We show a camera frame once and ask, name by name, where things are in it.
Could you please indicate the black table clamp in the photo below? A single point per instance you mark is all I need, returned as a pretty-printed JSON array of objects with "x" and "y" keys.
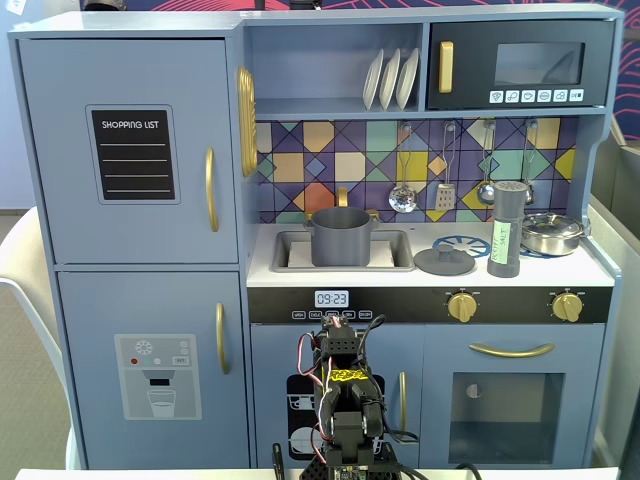
[{"x": 277, "y": 460}]

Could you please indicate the metal slotted skimmer spoon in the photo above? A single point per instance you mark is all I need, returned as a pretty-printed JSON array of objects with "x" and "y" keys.
[{"x": 402, "y": 199}]

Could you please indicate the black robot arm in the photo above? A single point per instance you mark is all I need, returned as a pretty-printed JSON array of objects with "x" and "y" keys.
[{"x": 340, "y": 345}]

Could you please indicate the blue fridge door with dispenser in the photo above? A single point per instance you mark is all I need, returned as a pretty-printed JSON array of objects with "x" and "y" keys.
[{"x": 90, "y": 310}]

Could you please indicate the gold toy faucet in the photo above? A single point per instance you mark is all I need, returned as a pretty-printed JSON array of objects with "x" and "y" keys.
[{"x": 342, "y": 196}]

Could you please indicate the digital clock display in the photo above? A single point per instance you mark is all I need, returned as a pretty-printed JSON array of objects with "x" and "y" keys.
[{"x": 331, "y": 299}]

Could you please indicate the metal serving spoon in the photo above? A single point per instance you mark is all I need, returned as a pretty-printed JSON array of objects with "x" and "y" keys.
[{"x": 530, "y": 195}]

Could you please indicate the white toy plate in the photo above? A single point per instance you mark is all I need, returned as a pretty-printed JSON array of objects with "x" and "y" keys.
[
  {"x": 407, "y": 80},
  {"x": 372, "y": 82},
  {"x": 389, "y": 82}
]

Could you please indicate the gold stove knob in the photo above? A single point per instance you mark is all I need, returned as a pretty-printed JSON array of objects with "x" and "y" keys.
[
  {"x": 461, "y": 306},
  {"x": 566, "y": 306}
]

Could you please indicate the stainless steel pot with lid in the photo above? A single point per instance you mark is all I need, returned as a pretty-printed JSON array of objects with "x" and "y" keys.
[{"x": 550, "y": 235}]

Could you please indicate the black shopping list board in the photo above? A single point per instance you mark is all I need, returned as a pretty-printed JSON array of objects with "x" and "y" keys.
[{"x": 135, "y": 170}]

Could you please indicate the blue dishwasher door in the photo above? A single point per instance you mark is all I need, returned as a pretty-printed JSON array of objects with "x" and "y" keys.
[{"x": 270, "y": 360}]

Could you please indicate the gold toy wall phone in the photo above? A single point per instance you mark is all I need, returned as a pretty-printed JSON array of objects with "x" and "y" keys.
[{"x": 246, "y": 125}]

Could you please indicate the dark round object behind kitchen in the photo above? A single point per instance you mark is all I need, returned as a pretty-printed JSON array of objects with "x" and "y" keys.
[{"x": 102, "y": 4}]

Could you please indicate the metal ladle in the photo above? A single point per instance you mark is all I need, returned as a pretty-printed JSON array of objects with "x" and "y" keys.
[{"x": 485, "y": 192}]

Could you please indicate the gray printed cooking pot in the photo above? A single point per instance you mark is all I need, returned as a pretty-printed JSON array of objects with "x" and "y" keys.
[{"x": 340, "y": 240}]

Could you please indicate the white chair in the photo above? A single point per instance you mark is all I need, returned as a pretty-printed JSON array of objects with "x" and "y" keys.
[{"x": 25, "y": 250}]

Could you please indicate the black object behind kitchen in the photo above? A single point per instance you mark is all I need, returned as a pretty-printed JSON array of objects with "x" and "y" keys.
[{"x": 305, "y": 4}]

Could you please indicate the large blue fridge door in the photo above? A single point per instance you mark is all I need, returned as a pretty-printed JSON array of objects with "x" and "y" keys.
[{"x": 60, "y": 200}]

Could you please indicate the blue wooden toy kitchen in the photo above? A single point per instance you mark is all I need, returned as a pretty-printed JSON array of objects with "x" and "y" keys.
[{"x": 300, "y": 65}]

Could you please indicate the metal slotted spatula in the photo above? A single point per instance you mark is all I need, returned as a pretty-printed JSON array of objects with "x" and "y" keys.
[{"x": 445, "y": 197}]

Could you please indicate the gray round pot lid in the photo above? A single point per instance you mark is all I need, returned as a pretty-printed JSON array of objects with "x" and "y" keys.
[{"x": 435, "y": 262}]

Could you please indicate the blue oven door with window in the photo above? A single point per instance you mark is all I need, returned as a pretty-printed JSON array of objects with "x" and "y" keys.
[{"x": 440, "y": 360}]

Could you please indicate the gray salt shaker green label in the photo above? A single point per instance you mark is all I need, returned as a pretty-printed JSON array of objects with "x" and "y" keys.
[{"x": 514, "y": 210}]

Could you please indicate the gray toy sink basin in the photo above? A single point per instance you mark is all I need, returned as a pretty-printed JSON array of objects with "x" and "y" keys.
[{"x": 280, "y": 250}]

